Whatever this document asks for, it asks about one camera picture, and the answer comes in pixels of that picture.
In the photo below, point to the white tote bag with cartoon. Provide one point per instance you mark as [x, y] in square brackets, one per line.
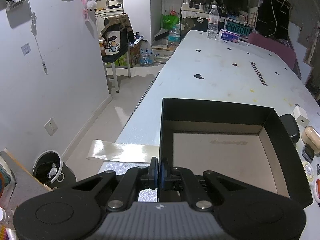
[111, 42]

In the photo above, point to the round white tape measure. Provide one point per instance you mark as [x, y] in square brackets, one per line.
[309, 172]

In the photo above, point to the purple tissue pack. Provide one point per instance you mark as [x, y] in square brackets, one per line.
[229, 36]

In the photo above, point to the smartwatch with dark screen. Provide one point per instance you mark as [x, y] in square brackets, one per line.
[308, 153]

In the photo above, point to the white wall switch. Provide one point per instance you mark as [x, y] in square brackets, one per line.
[26, 49]

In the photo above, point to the black oval case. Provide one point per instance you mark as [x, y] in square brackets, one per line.
[291, 127]

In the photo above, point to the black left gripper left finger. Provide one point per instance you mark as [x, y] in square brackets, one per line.
[128, 186]

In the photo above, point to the black hanging garment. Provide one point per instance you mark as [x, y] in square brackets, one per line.
[273, 19]

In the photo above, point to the white usb charger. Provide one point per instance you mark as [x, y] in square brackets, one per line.
[301, 116]

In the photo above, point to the clear water bottle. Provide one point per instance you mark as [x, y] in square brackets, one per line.
[213, 23]

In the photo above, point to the black trash bin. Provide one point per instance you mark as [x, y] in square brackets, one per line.
[50, 170]

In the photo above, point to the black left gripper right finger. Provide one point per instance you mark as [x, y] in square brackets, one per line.
[177, 184]

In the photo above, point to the white shelf rack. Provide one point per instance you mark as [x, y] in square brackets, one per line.
[193, 9]

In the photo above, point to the white wall socket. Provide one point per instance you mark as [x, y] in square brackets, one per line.
[50, 127]

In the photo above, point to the black cardboard box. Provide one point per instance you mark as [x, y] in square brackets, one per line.
[248, 143]

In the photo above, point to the green shopping bag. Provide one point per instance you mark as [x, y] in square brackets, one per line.
[169, 21]

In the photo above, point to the large water jug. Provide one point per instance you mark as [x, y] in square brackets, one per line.
[174, 36]

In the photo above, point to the teal poizon box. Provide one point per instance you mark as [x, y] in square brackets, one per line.
[241, 29]

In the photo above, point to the beige earbud case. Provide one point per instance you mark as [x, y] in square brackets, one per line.
[311, 137]

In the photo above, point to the pack of water bottles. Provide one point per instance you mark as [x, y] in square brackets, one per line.
[146, 57]

